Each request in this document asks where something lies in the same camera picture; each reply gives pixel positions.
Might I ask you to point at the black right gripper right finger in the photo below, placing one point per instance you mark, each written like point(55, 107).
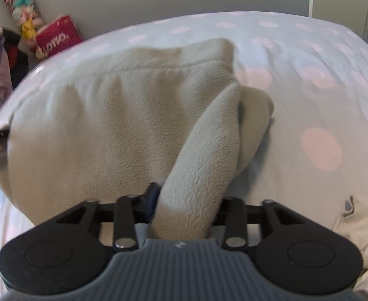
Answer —
point(235, 216)

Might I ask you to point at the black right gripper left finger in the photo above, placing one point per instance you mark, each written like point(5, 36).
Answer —
point(124, 214)

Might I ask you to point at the beige fleece garment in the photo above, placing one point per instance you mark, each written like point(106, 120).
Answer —
point(111, 126)

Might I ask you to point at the pile of clothes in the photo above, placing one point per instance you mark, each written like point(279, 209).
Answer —
point(14, 63)

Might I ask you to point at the polka dot bed sheet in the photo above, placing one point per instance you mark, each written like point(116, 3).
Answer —
point(312, 158)

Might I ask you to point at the red Lotso bag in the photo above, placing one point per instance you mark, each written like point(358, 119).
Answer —
point(57, 36)

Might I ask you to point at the stuffed toy column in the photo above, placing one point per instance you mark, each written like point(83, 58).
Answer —
point(26, 16)

